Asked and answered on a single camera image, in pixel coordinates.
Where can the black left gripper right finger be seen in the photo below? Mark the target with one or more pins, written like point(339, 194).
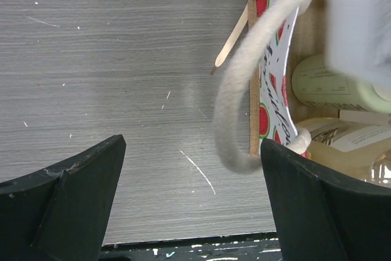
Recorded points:
point(322, 214)

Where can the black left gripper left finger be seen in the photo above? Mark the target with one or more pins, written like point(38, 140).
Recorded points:
point(61, 212)

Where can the green bottle beige cap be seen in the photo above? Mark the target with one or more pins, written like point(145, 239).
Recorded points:
point(315, 84)

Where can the brown canvas bag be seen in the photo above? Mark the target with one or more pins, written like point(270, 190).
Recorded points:
point(255, 99)

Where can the white bottle black cap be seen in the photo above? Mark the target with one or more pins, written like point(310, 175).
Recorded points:
point(358, 39)

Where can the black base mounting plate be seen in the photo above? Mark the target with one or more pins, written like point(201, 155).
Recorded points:
point(253, 246)

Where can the clear bottle white cap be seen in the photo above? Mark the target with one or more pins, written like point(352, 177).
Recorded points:
point(359, 150)

